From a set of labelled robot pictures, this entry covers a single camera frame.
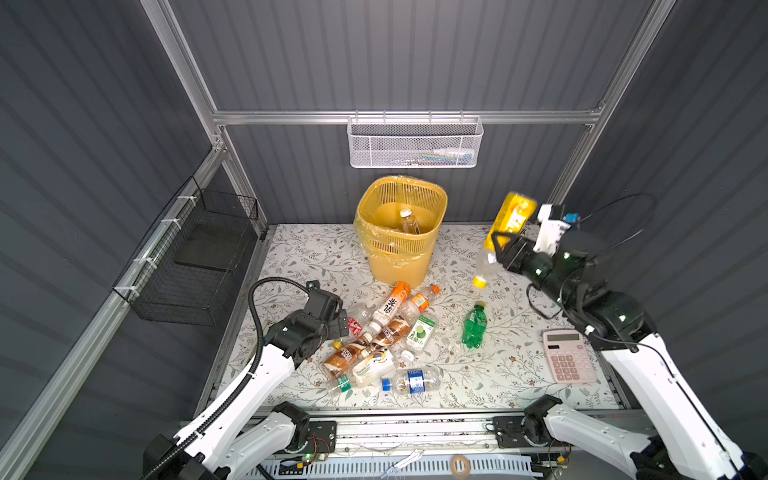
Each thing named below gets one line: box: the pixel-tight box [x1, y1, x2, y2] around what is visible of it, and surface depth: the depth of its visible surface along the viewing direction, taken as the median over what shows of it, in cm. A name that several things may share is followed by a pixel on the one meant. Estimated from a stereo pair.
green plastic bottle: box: [462, 301, 487, 349], surface depth 92 cm
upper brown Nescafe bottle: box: [369, 316, 411, 349], surface depth 88 cm
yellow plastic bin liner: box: [354, 175, 448, 268], surface depth 93 cm
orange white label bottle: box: [367, 281, 411, 334], surface depth 94 cm
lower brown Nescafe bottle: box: [323, 340, 360, 378], surface depth 84 cm
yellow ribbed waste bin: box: [354, 175, 448, 288], surface depth 92 cm
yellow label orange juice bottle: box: [472, 192, 538, 289], surface depth 60 cm
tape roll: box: [450, 454, 470, 479], surface depth 72 cm
